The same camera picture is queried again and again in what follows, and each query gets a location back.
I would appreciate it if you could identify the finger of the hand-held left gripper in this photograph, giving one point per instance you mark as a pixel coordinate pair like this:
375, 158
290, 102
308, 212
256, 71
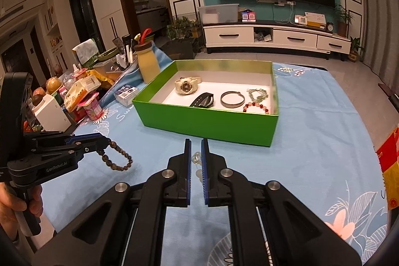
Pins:
90, 147
87, 138

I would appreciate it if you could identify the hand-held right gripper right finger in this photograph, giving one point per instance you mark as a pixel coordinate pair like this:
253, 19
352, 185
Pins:
204, 178

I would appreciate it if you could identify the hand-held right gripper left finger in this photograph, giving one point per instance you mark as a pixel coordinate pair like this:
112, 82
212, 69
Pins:
188, 178

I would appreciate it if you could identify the green cardboard box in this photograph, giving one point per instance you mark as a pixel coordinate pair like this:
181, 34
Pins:
202, 125

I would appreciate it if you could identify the black wristwatch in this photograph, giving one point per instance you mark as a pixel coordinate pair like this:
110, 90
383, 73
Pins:
202, 99

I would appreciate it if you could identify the dark metal bangle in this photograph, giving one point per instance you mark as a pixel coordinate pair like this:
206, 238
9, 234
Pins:
222, 99

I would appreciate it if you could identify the cream wristwatch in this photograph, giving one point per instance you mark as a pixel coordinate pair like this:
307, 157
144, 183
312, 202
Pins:
185, 86

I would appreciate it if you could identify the person's left hand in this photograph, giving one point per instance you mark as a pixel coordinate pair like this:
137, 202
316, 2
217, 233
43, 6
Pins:
11, 206

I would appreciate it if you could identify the pink snack packet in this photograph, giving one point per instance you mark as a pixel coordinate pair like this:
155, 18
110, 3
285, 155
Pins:
92, 108

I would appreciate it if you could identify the plain white box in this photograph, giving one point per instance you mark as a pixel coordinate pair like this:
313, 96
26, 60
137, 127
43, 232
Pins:
51, 113

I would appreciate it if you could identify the orange fruit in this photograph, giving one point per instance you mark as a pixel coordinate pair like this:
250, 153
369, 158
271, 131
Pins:
53, 85

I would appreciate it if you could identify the orange snack box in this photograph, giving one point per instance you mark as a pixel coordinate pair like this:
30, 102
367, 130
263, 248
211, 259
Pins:
81, 94

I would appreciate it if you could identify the small blue and white box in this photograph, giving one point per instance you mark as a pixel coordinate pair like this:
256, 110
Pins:
126, 94

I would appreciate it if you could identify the green and white bag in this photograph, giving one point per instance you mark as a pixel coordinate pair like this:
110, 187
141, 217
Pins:
85, 51

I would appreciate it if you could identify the large potted plant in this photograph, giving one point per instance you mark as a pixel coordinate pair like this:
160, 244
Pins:
180, 29

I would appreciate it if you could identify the clear plastic storage box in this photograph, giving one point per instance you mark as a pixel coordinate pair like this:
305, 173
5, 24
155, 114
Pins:
218, 13

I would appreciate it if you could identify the white television cabinet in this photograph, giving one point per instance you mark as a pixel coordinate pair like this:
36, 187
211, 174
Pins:
293, 38

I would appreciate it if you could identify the red and yellow bag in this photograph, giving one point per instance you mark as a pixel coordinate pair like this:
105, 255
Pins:
389, 166

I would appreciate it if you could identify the small white device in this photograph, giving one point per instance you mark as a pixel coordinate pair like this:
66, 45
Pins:
300, 19

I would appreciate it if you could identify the white power strip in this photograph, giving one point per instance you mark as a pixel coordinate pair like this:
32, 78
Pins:
276, 1

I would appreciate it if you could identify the small potted plant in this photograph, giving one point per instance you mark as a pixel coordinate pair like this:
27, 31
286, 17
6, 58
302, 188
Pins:
353, 55

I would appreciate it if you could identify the yellow and white box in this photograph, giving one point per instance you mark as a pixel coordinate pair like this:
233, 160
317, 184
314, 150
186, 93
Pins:
314, 19

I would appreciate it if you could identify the black alarm clock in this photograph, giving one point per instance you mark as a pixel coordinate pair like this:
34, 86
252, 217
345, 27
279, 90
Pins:
330, 27

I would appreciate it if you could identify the tall potted plant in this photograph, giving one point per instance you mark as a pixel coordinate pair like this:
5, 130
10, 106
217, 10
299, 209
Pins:
343, 27

